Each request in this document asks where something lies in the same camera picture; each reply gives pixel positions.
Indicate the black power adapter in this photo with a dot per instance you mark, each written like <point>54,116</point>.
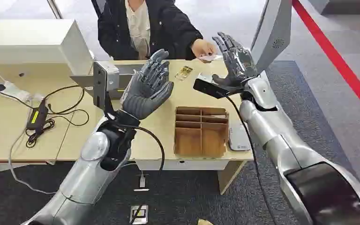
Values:
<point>37,118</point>

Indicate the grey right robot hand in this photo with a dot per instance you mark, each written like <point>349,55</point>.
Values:
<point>237,65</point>

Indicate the wooden card box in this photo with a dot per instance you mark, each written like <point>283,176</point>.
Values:
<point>201,132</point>

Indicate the grey phone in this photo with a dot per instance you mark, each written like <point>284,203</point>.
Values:
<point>238,138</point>

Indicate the white power strip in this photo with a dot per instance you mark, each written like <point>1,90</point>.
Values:
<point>9,88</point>

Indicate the pale card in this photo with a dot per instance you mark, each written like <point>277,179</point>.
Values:
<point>209,57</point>

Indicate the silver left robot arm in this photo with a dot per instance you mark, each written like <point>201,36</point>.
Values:
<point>86,177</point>

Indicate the white box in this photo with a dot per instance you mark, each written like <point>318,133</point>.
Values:
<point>34,43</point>

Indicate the clear plastic card holder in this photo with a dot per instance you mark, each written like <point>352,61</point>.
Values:
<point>183,73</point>

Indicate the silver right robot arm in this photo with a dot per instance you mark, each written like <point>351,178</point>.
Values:
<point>291,155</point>

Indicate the grey monitor back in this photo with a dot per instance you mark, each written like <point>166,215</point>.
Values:
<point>273,34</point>

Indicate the floor socket plate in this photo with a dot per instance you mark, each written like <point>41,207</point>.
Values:
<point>139,214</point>

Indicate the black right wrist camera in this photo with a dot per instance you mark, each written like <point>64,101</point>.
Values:
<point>209,88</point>

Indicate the white floor tag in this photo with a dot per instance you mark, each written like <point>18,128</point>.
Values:
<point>142,181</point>

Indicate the white card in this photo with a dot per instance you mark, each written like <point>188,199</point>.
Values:
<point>205,77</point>

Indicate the person's hand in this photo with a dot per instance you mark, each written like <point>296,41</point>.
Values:
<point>202,48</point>

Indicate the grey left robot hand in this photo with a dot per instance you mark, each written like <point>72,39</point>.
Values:
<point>144,93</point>

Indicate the person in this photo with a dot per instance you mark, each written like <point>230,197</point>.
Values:
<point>167,28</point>

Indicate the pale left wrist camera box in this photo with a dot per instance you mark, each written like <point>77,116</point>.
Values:
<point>105,77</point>

